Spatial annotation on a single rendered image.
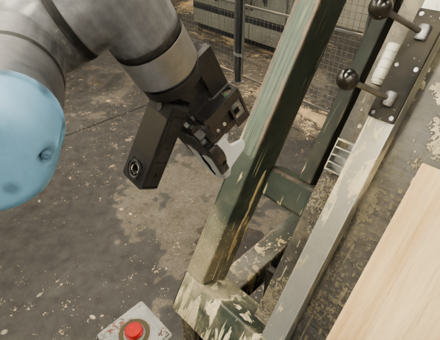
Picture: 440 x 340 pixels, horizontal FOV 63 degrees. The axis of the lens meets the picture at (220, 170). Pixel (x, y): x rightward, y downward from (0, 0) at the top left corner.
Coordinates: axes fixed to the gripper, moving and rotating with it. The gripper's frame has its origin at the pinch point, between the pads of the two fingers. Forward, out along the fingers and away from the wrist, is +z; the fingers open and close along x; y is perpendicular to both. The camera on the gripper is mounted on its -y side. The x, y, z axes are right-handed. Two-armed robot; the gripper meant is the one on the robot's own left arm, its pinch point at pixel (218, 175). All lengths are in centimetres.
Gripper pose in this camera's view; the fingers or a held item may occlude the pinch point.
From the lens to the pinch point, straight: 54.8
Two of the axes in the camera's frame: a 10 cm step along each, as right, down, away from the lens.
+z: 3.5, 5.1, 7.9
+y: 6.6, -7.3, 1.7
